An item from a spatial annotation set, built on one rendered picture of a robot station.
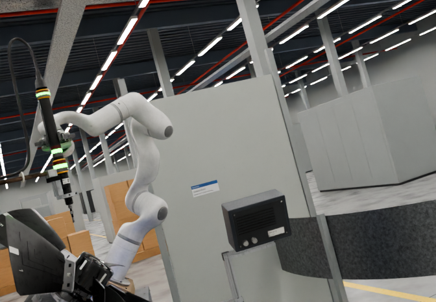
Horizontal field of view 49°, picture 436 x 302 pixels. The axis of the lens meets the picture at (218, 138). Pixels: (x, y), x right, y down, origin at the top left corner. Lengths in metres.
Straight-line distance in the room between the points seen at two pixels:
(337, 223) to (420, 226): 0.48
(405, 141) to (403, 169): 0.62
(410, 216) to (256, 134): 1.34
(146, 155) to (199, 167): 1.37
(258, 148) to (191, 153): 0.52
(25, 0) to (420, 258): 8.75
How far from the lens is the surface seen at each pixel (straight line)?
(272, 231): 2.07
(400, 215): 2.84
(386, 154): 11.05
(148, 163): 2.16
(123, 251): 2.25
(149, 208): 2.19
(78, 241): 9.20
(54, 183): 1.62
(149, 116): 2.05
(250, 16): 8.55
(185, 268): 3.51
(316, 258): 3.21
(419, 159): 11.52
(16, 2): 10.16
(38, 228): 1.67
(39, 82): 1.68
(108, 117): 1.95
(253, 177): 3.57
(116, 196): 9.73
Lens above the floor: 1.42
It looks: 3 degrees up
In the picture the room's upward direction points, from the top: 15 degrees counter-clockwise
